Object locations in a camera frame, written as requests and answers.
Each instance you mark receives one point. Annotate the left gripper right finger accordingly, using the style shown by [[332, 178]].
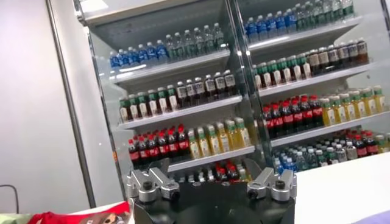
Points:
[[271, 185]]

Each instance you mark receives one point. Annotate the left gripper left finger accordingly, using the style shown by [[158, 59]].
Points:
[[152, 185]]

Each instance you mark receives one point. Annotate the purple t-shirt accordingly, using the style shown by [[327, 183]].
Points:
[[377, 219]]

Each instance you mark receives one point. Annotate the glass drinks cooler cabinet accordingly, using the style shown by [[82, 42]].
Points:
[[170, 100], [314, 85]]

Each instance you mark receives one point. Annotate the red t-shirt with bear print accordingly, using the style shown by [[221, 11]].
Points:
[[61, 217]]

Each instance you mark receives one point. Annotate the light green garment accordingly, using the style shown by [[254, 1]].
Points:
[[12, 219]]

